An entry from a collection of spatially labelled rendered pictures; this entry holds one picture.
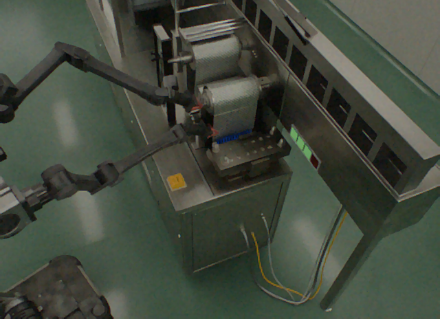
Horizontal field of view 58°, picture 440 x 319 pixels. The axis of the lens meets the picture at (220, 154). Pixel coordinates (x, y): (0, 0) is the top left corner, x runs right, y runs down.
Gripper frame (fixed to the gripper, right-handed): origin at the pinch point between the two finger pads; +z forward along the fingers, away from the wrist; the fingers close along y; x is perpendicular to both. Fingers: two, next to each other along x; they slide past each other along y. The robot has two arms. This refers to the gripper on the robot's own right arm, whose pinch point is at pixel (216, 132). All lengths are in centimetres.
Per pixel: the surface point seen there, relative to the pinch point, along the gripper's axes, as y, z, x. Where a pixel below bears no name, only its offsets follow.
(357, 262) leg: 77, 58, -10
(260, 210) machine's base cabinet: 26, 39, -32
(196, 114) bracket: -10.2, -8.8, 1.8
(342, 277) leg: 75, 69, -30
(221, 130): 0.3, 1.9, 2.0
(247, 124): 0.3, 15.4, 8.0
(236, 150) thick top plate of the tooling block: 11.5, 7.5, -1.1
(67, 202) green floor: -66, -24, -138
